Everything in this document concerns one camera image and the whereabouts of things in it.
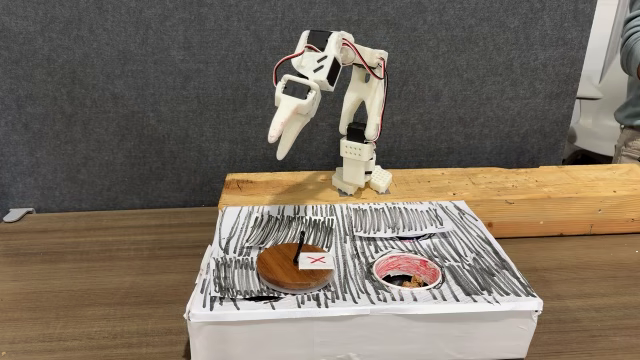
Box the red black upper arm cable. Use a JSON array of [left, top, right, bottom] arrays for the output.
[[341, 38, 389, 144]]

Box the long wooden beam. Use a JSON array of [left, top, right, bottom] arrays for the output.
[[218, 163, 640, 240]]

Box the white panel object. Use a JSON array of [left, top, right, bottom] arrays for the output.
[[566, 0, 632, 160]]

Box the scribbled paper sheet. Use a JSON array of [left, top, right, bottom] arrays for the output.
[[347, 201, 454, 239]]

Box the white box with black scribbles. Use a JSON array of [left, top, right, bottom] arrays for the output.
[[183, 199, 545, 360]]

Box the black loop lid handle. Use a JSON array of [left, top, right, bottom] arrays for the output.
[[292, 229, 308, 267]]

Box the round wooden lid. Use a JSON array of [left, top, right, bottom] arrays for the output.
[[255, 241, 337, 295]]

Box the person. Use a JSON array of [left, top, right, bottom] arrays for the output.
[[613, 0, 640, 166]]

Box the red black gripper cable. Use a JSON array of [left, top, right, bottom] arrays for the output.
[[271, 44, 322, 87]]

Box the white tag with red cross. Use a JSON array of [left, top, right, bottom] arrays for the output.
[[297, 251, 336, 272]]

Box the grey partition foot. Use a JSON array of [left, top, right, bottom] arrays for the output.
[[1, 206, 38, 224]]

